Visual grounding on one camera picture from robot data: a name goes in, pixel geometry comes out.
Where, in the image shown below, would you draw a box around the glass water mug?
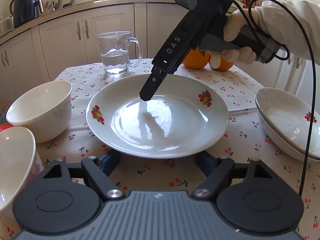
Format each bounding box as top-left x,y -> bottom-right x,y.
97,30 -> 142,75

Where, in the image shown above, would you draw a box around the large white fruit plate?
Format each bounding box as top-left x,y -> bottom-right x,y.
255,87 -> 319,160

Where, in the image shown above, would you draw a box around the bumpy orange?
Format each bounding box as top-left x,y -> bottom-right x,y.
217,57 -> 234,71

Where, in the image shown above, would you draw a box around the black air fryer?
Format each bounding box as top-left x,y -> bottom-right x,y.
9,0 -> 43,29

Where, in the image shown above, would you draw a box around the white kitchen cabinets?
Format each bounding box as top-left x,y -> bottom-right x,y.
1,0 -> 319,102

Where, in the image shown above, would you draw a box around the red drink carton box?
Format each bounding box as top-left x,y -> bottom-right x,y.
0,123 -> 13,132

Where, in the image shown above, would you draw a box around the gloved right hand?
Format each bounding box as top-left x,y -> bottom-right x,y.
209,8 -> 270,69

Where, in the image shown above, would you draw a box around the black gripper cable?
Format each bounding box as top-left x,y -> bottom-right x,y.
247,0 -> 318,198

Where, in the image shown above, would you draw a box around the right sleeve forearm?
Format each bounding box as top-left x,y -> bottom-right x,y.
253,0 -> 320,65

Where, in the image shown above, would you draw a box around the orange with leaf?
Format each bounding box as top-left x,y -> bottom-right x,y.
183,47 -> 210,70

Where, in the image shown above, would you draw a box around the white bowl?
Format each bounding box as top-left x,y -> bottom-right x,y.
6,80 -> 72,144
1,127 -> 43,219

